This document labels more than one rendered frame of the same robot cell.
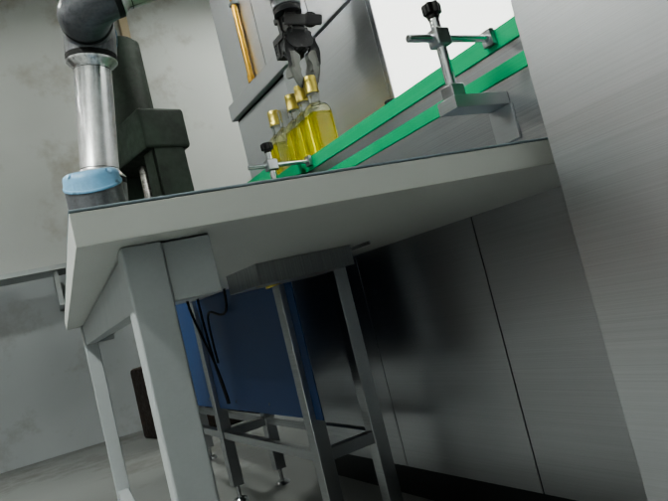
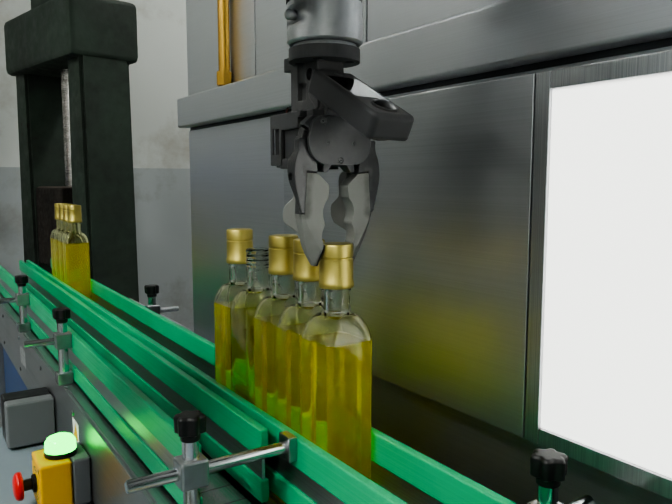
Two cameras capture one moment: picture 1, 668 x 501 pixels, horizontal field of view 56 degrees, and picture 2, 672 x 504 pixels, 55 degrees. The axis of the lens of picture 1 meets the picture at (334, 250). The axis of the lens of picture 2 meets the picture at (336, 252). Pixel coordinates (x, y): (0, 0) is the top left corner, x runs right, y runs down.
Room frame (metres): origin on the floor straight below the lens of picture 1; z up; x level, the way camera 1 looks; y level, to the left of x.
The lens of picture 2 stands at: (0.88, -0.01, 1.22)
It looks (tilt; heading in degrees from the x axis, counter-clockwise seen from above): 6 degrees down; 357
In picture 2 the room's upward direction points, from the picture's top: straight up
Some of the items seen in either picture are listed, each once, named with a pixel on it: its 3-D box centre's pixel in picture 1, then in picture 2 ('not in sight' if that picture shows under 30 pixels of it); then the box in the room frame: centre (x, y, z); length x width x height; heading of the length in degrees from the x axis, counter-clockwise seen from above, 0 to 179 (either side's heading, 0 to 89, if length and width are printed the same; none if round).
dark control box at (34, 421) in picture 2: not in sight; (28, 417); (2.05, 0.50, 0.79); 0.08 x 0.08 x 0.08; 31
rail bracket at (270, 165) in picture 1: (280, 167); (215, 472); (1.48, 0.08, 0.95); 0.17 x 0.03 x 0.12; 121
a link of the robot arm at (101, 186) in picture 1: (96, 200); not in sight; (1.30, 0.46, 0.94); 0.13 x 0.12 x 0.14; 16
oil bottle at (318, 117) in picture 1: (325, 144); (336, 412); (1.52, -0.04, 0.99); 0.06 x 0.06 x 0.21; 30
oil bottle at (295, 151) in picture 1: (305, 158); (284, 383); (1.62, 0.01, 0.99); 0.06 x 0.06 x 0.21; 31
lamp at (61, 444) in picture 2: not in sight; (60, 444); (1.81, 0.35, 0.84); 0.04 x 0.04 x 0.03
